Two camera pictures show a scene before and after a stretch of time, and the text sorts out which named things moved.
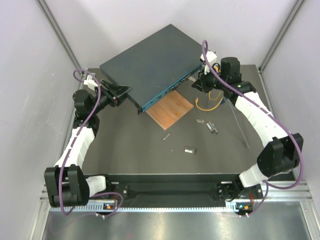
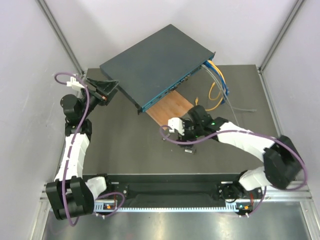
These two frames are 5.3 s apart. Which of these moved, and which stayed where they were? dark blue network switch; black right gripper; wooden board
Moved: black right gripper
Stayed: dark blue network switch; wooden board
